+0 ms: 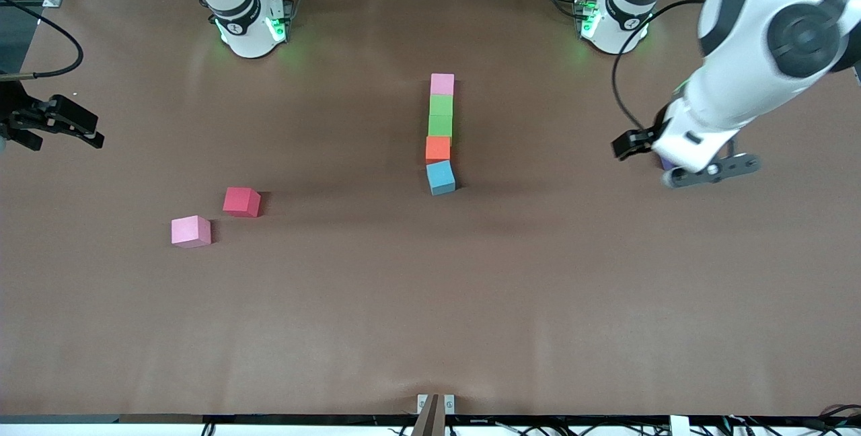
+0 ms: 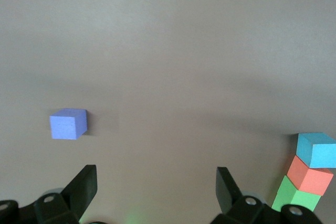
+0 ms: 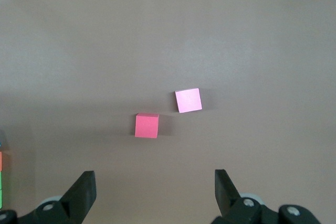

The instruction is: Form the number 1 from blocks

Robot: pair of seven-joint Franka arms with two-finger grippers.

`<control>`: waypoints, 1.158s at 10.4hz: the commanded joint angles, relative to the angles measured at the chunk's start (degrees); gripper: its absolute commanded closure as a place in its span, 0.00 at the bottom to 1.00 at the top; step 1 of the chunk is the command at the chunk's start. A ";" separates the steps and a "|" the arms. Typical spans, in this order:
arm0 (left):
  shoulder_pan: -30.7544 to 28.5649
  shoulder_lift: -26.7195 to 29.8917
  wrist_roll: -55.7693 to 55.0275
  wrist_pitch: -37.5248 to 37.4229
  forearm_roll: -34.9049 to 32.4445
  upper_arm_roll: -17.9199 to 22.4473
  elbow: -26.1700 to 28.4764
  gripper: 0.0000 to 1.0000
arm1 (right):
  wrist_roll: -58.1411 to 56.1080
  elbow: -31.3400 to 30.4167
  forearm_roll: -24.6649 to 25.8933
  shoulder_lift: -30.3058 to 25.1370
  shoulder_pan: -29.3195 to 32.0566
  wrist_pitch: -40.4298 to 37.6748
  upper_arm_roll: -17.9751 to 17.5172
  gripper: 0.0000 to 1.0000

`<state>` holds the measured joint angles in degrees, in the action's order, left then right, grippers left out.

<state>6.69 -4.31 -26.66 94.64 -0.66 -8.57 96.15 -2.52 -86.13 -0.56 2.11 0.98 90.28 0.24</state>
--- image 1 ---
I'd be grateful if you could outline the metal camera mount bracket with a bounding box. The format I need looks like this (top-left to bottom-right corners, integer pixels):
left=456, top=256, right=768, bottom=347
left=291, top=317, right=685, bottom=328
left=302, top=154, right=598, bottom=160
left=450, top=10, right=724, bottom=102
left=412, top=393, right=456, bottom=436

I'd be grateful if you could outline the light blue foam cube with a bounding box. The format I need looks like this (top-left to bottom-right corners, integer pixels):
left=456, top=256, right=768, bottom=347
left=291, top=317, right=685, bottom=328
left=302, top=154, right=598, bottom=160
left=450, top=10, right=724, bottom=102
left=426, top=159, right=457, bottom=196

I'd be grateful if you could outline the crimson pink foam cube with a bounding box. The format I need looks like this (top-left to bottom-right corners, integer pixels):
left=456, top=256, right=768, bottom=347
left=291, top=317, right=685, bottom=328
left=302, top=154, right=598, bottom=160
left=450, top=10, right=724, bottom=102
left=223, top=186, right=262, bottom=218

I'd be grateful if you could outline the brown table cover mat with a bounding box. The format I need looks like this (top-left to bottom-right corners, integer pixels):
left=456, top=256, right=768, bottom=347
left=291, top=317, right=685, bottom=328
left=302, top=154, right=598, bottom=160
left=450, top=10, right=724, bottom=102
left=0, top=0, right=861, bottom=418

